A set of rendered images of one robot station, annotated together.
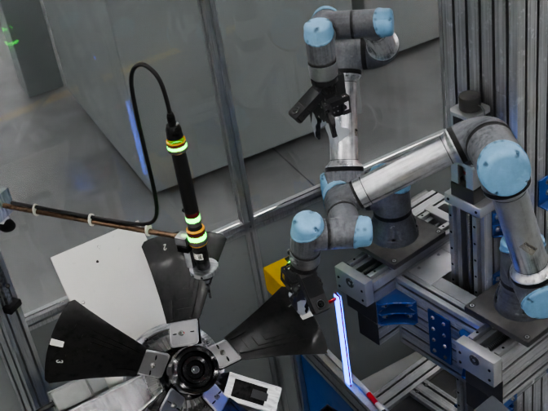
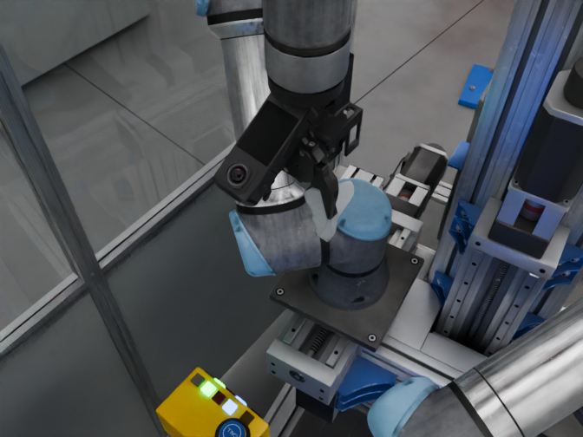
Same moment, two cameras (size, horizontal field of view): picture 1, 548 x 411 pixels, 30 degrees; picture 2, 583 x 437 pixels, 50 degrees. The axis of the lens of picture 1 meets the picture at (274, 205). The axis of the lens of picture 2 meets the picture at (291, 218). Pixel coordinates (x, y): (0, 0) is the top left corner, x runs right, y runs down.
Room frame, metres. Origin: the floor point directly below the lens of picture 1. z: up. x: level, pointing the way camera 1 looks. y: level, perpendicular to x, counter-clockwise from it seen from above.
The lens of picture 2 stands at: (1.96, 0.03, 2.04)
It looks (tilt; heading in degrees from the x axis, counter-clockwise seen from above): 52 degrees down; 334
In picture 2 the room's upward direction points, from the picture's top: straight up
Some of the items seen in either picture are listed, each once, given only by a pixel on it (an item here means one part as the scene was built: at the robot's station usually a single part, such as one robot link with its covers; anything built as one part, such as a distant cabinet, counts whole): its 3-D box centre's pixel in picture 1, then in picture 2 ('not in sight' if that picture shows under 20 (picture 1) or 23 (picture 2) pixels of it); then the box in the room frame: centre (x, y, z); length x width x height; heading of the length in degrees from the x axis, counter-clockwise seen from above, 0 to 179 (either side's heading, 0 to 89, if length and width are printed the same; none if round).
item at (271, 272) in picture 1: (292, 286); (214, 428); (2.34, -0.02, 1.02); 0.16 x 0.10 x 0.11; 25
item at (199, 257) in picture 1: (188, 200); not in sight; (1.92, 0.19, 1.66); 0.04 x 0.04 x 0.46
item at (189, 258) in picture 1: (196, 254); not in sight; (1.92, 0.20, 1.50); 0.09 x 0.07 x 0.10; 60
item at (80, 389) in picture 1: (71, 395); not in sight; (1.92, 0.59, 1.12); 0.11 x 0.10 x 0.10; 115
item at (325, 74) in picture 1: (322, 69); (304, 50); (2.37, -0.18, 1.70); 0.08 x 0.08 x 0.05
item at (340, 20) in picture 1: (330, 25); not in sight; (2.46, -0.22, 1.78); 0.11 x 0.11 x 0.08; 76
